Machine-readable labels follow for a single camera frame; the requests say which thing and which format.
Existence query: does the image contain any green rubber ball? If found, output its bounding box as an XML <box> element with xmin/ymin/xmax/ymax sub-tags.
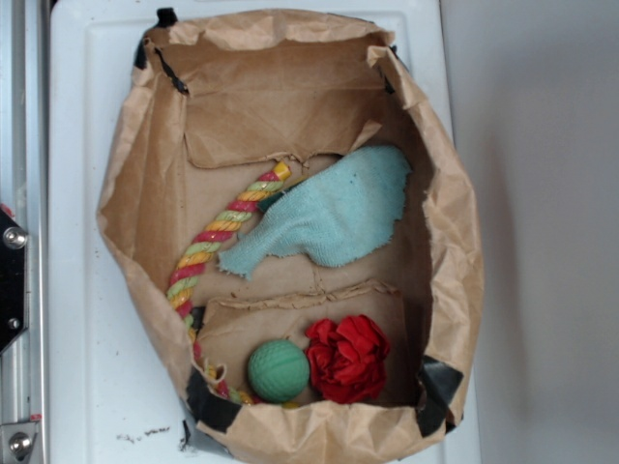
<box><xmin>248</xmin><ymin>339</ymin><xmax>310</xmax><ymax>403</ymax></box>

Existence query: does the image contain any brown paper bag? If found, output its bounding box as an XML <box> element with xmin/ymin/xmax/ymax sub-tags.
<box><xmin>98</xmin><ymin>10</ymin><xmax>484</xmax><ymax>463</ymax></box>

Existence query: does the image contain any light blue towel rag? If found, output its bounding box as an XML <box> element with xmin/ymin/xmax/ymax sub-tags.
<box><xmin>219</xmin><ymin>146</ymin><xmax>411</xmax><ymax>279</ymax></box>

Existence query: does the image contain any red crumpled cloth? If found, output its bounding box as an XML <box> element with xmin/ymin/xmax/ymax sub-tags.
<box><xmin>306</xmin><ymin>314</ymin><xmax>391</xmax><ymax>404</ymax></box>

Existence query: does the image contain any multicolour twisted rope toy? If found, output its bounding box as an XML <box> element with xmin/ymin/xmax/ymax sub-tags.
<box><xmin>165</xmin><ymin>161</ymin><xmax>291</xmax><ymax>405</ymax></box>

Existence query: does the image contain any black metal bracket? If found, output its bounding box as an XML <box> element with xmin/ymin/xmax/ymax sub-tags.
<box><xmin>0</xmin><ymin>204</ymin><xmax>29</xmax><ymax>354</ymax></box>

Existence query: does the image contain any aluminium frame rail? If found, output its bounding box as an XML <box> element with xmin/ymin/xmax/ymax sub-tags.
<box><xmin>1</xmin><ymin>1</ymin><xmax>51</xmax><ymax>463</ymax></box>

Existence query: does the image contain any silver corner bracket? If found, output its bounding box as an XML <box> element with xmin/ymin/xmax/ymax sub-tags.
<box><xmin>1</xmin><ymin>421</ymin><xmax>43</xmax><ymax>464</ymax></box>

